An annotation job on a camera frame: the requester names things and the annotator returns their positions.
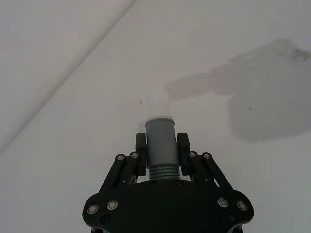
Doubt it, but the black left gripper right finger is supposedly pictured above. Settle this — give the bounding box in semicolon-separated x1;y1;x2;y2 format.
176;132;235;192

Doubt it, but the cream vacuum bottle steel neck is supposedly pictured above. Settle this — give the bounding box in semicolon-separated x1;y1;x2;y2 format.
144;89;176;182

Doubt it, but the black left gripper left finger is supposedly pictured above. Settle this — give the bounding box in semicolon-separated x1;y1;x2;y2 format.
102;132;148;193

